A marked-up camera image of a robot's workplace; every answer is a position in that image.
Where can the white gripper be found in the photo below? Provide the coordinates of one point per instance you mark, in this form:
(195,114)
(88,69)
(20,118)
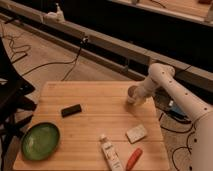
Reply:
(143,91)

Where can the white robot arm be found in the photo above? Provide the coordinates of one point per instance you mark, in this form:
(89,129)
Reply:
(199,112)

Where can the white rectangular sponge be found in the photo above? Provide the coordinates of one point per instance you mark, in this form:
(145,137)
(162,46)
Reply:
(136,133)

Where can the wooden board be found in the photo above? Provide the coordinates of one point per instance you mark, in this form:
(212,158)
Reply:
(104,111)

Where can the black rectangular block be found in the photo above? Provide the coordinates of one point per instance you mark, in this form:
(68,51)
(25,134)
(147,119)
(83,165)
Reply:
(71,110)

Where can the white squeeze tube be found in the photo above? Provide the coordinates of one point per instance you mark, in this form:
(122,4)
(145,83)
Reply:
(110,154)

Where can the black chair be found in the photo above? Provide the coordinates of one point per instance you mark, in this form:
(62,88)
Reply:
(12,97)

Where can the long metal rail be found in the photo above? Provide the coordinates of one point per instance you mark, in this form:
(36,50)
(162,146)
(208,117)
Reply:
(137,34)

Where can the white object on rail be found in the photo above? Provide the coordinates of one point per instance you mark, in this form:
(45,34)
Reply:
(58,15)

